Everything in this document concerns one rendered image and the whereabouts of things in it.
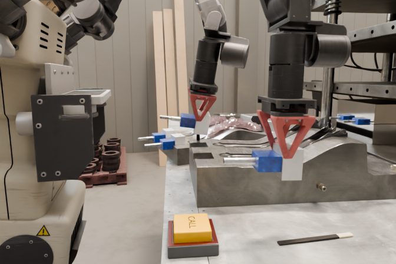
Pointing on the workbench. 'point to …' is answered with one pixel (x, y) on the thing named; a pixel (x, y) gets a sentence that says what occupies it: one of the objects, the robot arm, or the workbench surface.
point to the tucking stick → (314, 238)
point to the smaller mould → (226, 115)
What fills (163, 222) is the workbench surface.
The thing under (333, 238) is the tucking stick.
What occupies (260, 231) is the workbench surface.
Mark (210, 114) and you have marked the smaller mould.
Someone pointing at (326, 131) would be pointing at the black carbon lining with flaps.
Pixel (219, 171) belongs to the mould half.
